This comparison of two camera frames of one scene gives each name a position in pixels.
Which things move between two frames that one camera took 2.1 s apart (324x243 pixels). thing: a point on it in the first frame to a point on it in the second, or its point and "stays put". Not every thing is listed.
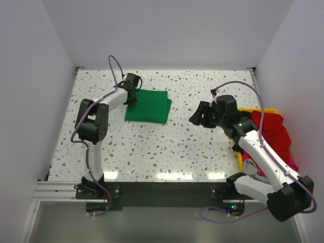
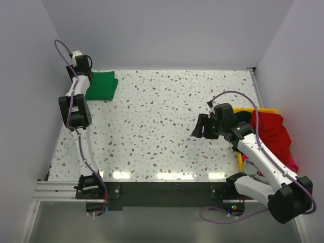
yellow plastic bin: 239,159 stays put
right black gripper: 196,118 to 203,119
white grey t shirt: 251,170 stays put
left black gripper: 131,102 to 70,70
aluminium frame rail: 56,191 stays put
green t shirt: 152,106 to 103,86
